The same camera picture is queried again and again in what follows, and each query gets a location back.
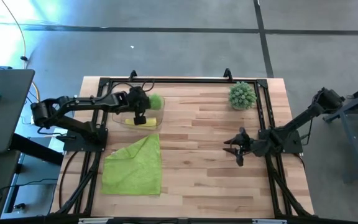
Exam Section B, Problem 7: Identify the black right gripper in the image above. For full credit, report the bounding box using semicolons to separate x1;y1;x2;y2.
222;127;262;167

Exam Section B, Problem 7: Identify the smooth green microfiber towel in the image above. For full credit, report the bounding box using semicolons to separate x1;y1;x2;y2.
149;93;165;111

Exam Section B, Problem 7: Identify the yellow microfiber towel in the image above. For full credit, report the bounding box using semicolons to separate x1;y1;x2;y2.
124;116;157;128

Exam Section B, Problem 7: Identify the fluffy green microfiber towel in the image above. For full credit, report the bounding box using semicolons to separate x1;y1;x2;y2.
100;133;163;196

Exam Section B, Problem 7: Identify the clear plastic basket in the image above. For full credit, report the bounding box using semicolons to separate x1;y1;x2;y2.
109;91;166;131

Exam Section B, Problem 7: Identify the green artificial potted plant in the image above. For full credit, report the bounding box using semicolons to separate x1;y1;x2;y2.
227;81;257;111

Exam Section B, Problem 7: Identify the white label strip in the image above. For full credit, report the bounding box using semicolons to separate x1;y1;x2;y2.
78;217;114;224
252;219;288;224

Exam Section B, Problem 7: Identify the dark grey desk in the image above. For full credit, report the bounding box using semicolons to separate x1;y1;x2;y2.
0;68;36;155

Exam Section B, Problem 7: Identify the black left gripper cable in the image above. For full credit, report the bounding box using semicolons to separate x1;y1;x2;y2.
110;80;157;94

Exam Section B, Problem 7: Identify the black aluminium table frame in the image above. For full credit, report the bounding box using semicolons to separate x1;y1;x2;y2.
50;76;315;218

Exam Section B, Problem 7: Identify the yellow cable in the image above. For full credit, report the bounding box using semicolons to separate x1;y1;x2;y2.
1;0;42;103

